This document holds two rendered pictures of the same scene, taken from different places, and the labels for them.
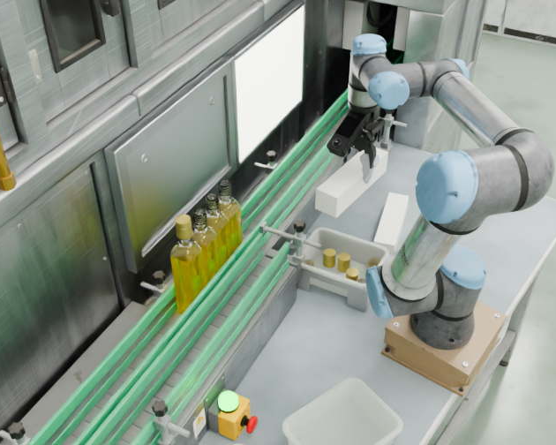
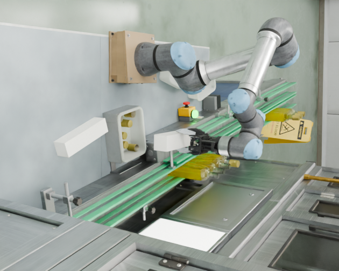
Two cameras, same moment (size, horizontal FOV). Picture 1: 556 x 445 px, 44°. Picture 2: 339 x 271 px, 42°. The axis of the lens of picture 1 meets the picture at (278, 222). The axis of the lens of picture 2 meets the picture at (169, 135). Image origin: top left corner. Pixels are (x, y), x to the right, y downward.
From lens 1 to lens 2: 2.78 m
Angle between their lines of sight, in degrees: 96
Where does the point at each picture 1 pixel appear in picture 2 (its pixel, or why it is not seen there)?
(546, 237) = (20, 33)
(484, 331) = (136, 37)
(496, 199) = not seen: hidden behind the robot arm
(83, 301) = (225, 177)
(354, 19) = not seen: outside the picture
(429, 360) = not seen: hidden behind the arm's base
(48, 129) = (303, 190)
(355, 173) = (184, 137)
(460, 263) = (191, 55)
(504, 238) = (39, 62)
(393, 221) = (89, 134)
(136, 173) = (250, 191)
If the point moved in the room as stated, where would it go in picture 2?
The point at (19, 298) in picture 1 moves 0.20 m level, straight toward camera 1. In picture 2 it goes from (260, 172) to (267, 138)
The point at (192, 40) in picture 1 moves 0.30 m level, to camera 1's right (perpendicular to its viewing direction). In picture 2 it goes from (264, 229) to (248, 180)
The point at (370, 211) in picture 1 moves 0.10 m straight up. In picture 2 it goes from (66, 162) to (85, 165)
